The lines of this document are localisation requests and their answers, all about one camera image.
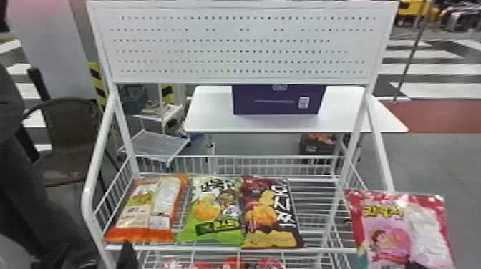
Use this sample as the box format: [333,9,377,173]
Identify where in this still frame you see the white side table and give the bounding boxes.
[183,85,409,159]

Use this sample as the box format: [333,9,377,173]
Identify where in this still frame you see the purple box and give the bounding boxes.
[232,84,327,116]

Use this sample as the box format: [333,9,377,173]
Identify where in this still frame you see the black tool box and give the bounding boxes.
[299,133,340,157]

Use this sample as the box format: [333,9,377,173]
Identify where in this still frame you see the green snack packet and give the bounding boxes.
[175,175,246,247]

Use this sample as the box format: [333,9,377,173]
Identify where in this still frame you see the dark red snack packet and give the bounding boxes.
[240,176,305,250]

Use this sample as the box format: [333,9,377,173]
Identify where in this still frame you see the orange snack packet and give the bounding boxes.
[104,173,190,243]

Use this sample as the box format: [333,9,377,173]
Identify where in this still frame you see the brown chair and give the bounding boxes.
[21,97,103,187]

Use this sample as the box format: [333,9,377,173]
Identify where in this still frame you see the pink snack packet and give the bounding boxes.
[344,188,457,269]

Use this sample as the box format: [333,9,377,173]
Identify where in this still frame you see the grey pole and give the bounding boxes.
[392,0,434,104]

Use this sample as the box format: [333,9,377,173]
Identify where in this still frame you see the yellow black striped post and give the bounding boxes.
[160,83,176,106]
[88,62,109,111]

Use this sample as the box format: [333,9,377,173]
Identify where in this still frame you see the white wire rack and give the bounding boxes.
[80,0,400,269]

